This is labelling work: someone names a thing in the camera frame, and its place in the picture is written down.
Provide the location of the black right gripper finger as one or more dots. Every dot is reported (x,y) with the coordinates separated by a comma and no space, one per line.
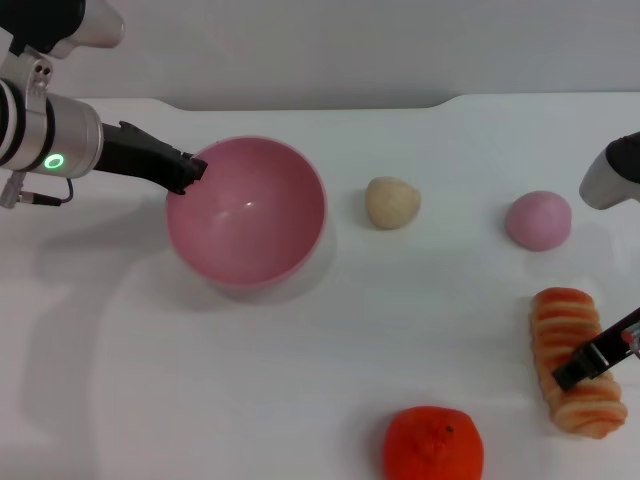
(582,367)

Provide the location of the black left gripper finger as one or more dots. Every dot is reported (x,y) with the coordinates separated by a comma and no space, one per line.
(190,170)
(177,189)

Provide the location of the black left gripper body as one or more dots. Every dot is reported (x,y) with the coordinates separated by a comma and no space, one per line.
(135,155)

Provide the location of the orange striped bread roll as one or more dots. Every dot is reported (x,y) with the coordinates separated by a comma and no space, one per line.
(560,325)

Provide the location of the pink plastic bowl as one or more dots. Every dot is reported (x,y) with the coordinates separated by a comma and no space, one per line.
(250,225)

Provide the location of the pink round bun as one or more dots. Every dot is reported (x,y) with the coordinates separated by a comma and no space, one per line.
(537,222)

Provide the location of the orange tangerine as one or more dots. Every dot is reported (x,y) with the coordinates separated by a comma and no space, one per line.
(430,445)

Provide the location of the beige round bun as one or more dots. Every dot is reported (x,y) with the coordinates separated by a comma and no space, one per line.
(390,205)

